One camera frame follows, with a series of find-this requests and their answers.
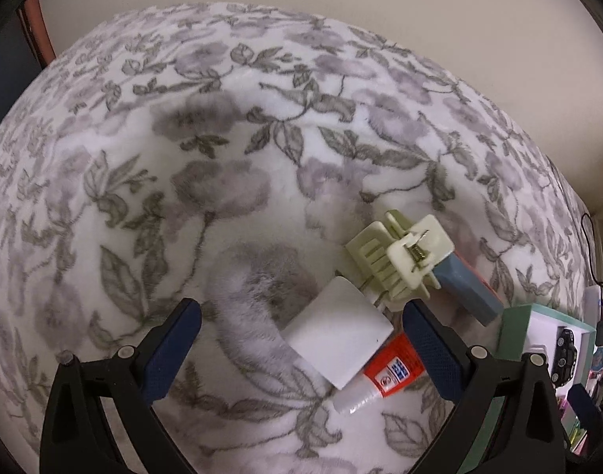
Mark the orange wooden furniture edge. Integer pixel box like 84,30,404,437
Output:
17,0,55,67

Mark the cream hair claw clip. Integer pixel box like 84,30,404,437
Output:
345,210,455,307

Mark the floral grey white blanket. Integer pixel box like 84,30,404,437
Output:
0,2,599,474

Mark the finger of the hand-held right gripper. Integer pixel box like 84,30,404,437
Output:
567,384,603,435

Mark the teal box white inside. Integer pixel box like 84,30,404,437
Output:
494,302,596,474

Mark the white charger adapter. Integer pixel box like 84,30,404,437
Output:
284,276,395,391

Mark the light blue block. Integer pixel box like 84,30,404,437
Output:
435,251,505,327

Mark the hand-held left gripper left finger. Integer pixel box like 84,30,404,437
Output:
40,297,204,474

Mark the black cable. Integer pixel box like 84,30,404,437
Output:
580,212,603,290

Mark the black toy car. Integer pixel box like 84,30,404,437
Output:
548,328,579,388

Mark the orange white glue tube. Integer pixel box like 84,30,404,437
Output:
331,332,426,416

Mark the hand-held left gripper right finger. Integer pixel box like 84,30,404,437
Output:
401,299,566,474

